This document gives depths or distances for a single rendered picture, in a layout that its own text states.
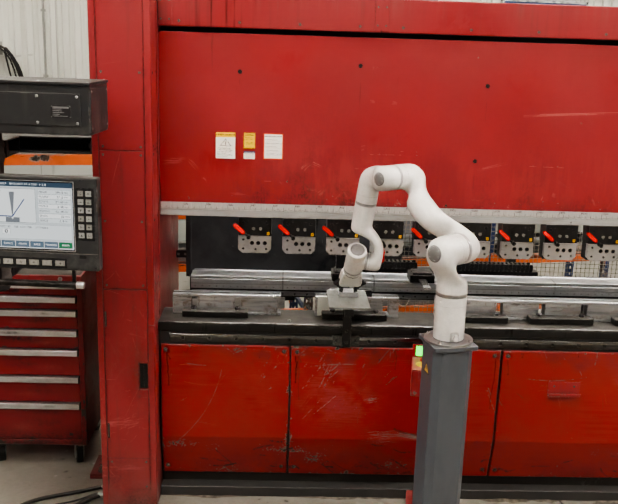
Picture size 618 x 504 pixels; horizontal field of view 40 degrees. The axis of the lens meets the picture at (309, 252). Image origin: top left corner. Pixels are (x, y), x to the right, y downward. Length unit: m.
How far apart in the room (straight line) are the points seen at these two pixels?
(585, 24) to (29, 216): 2.43
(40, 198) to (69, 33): 4.64
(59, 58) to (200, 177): 4.23
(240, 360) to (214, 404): 0.25
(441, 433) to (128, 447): 1.45
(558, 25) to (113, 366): 2.44
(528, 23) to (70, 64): 4.90
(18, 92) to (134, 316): 1.09
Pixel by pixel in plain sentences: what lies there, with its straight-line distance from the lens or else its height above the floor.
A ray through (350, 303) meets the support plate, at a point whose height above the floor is 1.00.
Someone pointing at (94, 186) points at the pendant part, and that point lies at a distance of 3.22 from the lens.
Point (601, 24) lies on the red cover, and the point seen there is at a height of 2.22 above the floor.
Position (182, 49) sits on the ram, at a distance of 3.74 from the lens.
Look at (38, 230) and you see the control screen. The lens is 3.33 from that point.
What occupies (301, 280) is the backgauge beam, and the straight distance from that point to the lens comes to 4.15.
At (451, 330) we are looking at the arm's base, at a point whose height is 1.06.
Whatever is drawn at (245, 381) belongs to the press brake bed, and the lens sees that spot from 3.92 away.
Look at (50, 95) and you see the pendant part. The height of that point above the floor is 1.90.
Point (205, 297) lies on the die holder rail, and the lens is 3.91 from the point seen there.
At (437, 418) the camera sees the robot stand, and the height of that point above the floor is 0.71.
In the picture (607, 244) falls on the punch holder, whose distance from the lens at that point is 4.09.
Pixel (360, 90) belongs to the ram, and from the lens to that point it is 3.73.
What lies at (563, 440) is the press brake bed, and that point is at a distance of 4.25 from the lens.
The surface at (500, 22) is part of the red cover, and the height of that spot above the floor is 2.22.
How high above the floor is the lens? 2.12
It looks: 14 degrees down
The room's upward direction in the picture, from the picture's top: 2 degrees clockwise
